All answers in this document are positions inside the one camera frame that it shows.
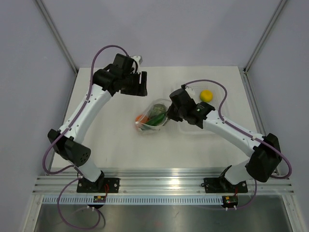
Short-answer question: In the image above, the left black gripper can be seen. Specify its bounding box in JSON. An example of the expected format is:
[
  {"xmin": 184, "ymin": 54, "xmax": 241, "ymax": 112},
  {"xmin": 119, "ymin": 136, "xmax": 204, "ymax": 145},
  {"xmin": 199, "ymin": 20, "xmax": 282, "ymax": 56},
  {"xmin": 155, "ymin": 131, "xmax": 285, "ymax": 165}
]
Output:
[{"xmin": 121, "ymin": 70, "xmax": 147, "ymax": 96}]

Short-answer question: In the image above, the green netted melon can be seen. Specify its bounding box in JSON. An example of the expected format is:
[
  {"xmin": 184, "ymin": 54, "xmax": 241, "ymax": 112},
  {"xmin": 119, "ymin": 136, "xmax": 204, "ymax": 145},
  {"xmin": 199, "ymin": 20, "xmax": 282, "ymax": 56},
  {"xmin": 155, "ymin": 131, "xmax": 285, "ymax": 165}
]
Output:
[{"xmin": 149, "ymin": 103, "xmax": 166, "ymax": 118}]

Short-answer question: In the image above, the green cucumber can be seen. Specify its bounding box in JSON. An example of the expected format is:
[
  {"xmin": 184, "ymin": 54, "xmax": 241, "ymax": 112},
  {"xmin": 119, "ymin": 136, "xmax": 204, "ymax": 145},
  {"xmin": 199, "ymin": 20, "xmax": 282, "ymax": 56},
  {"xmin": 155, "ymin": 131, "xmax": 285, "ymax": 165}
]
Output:
[{"xmin": 145, "ymin": 114, "xmax": 166, "ymax": 126}]

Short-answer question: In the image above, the orange fruit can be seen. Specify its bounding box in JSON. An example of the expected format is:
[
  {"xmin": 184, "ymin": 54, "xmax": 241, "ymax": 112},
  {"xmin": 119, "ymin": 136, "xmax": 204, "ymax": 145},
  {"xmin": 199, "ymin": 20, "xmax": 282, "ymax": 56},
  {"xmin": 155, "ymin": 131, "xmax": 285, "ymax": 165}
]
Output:
[{"xmin": 135, "ymin": 115, "xmax": 149, "ymax": 124}]

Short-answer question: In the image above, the clear zip top bag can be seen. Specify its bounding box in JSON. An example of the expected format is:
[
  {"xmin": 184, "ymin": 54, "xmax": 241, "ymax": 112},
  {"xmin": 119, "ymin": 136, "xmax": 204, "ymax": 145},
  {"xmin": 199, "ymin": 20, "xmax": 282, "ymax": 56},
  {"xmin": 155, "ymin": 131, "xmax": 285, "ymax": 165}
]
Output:
[{"xmin": 134, "ymin": 99, "xmax": 171, "ymax": 134}]

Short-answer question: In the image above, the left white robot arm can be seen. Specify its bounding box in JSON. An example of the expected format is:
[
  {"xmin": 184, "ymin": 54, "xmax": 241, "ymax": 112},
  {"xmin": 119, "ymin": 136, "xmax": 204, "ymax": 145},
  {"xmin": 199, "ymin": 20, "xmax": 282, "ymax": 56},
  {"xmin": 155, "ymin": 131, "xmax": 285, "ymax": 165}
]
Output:
[{"xmin": 48, "ymin": 54, "xmax": 147, "ymax": 193}]

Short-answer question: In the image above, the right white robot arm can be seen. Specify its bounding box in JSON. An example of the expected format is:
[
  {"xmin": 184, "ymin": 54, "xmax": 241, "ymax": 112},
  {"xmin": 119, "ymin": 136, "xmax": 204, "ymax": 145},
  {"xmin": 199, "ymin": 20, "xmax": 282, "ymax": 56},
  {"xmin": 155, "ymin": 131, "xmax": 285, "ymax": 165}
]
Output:
[{"xmin": 167, "ymin": 88, "xmax": 282, "ymax": 193}]

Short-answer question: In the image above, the yellow lemon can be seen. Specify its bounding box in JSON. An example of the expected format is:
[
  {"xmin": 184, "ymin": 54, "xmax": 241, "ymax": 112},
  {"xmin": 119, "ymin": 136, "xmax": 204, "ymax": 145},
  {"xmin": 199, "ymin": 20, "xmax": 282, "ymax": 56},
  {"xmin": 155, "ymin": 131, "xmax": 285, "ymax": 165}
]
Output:
[{"xmin": 199, "ymin": 89, "xmax": 213, "ymax": 102}]

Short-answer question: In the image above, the right small circuit board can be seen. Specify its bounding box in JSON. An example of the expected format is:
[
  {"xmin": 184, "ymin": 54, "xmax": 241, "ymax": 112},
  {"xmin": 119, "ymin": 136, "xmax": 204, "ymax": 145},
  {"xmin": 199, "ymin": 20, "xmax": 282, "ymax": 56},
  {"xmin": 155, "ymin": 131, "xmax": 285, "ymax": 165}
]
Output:
[{"xmin": 223, "ymin": 195, "xmax": 239, "ymax": 207}]

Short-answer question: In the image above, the small circuit board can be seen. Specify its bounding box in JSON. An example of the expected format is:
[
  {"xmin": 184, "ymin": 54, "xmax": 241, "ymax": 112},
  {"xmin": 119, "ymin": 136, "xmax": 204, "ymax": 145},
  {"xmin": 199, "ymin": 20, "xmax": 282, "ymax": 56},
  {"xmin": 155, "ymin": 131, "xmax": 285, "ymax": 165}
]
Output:
[
  {"xmin": 93, "ymin": 196, "xmax": 106, "ymax": 203},
  {"xmin": 223, "ymin": 195, "xmax": 239, "ymax": 207}
]

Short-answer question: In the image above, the left small circuit board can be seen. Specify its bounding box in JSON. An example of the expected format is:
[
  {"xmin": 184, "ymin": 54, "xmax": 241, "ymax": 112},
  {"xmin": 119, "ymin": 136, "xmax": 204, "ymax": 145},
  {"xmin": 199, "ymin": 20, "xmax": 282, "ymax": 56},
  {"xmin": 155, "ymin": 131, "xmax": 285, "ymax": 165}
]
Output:
[{"xmin": 93, "ymin": 196, "xmax": 106, "ymax": 203}]

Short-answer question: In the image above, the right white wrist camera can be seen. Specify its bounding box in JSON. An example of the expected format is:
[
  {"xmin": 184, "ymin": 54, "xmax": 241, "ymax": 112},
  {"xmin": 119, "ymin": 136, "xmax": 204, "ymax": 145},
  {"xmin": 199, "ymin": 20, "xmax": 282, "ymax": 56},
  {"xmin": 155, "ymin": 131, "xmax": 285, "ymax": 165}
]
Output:
[{"xmin": 185, "ymin": 87, "xmax": 196, "ymax": 98}]

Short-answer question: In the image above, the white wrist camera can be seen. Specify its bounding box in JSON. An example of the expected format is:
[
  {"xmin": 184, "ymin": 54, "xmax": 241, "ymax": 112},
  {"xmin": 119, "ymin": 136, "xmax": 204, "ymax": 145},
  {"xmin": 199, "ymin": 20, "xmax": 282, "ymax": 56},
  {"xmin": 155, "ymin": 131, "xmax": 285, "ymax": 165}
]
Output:
[
  {"xmin": 185, "ymin": 87, "xmax": 196, "ymax": 98},
  {"xmin": 131, "ymin": 55, "xmax": 143, "ymax": 66}
]

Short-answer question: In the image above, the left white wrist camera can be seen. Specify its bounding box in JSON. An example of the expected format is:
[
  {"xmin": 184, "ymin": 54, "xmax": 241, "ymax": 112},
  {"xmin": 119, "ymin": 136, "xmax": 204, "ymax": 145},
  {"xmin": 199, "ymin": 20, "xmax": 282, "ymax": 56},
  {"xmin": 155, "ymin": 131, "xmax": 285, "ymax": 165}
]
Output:
[{"xmin": 131, "ymin": 55, "xmax": 143, "ymax": 66}]

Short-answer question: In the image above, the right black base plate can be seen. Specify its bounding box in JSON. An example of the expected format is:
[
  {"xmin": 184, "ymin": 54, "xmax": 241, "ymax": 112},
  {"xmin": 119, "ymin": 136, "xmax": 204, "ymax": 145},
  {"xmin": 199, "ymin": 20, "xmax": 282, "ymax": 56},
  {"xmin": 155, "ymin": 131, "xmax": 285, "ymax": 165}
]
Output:
[{"xmin": 200, "ymin": 177, "xmax": 248, "ymax": 193}]

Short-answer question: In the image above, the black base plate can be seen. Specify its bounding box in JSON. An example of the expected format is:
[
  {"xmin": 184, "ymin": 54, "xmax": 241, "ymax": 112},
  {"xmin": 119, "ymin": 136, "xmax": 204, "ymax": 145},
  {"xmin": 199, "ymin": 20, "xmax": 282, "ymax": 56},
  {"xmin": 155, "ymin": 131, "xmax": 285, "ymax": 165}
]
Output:
[
  {"xmin": 76, "ymin": 177, "xmax": 120, "ymax": 193},
  {"xmin": 200, "ymin": 177, "xmax": 248, "ymax": 193}
]

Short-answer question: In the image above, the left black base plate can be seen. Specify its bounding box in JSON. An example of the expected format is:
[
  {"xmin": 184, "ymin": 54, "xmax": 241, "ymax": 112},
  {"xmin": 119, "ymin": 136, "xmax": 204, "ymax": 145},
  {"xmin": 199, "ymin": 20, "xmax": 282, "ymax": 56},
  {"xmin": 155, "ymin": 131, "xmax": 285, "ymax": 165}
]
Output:
[{"xmin": 76, "ymin": 177, "xmax": 120, "ymax": 193}]

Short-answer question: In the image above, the left aluminium frame post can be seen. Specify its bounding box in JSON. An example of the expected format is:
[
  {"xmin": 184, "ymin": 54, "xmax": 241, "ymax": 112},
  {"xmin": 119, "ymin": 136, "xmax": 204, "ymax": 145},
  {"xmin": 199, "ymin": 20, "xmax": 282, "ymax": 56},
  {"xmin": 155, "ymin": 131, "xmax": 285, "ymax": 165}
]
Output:
[{"xmin": 33, "ymin": 0, "xmax": 79, "ymax": 77}]

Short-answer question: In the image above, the aluminium frame post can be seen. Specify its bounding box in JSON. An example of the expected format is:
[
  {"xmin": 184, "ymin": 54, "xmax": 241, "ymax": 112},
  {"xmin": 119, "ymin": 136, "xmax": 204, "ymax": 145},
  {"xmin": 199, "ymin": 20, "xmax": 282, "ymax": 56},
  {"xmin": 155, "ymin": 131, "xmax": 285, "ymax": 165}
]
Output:
[
  {"xmin": 33, "ymin": 0, "xmax": 79, "ymax": 77},
  {"xmin": 243, "ymin": 0, "xmax": 289, "ymax": 75}
]

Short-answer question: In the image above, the aluminium rail front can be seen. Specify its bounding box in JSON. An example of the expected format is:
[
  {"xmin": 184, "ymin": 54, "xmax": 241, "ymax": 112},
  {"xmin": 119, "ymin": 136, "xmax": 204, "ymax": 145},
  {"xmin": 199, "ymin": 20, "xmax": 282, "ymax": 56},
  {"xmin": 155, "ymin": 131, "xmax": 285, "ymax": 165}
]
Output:
[{"xmin": 32, "ymin": 169, "xmax": 295, "ymax": 196}]

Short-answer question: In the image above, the right aluminium frame post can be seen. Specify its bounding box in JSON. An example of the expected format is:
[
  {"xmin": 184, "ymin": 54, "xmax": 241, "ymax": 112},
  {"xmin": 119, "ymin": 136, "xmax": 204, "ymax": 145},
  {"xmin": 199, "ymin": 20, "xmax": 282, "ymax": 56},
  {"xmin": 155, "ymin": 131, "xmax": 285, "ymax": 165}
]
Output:
[{"xmin": 243, "ymin": 0, "xmax": 289, "ymax": 75}]

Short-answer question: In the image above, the white slotted cable duct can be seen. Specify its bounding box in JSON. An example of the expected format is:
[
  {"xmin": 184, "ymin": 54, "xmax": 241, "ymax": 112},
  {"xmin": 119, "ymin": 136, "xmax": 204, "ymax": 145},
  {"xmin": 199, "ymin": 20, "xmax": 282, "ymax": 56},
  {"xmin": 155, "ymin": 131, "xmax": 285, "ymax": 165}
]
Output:
[{"xmin": 42, "ymin": 195, "xmax": 223, "ymax": 205}]

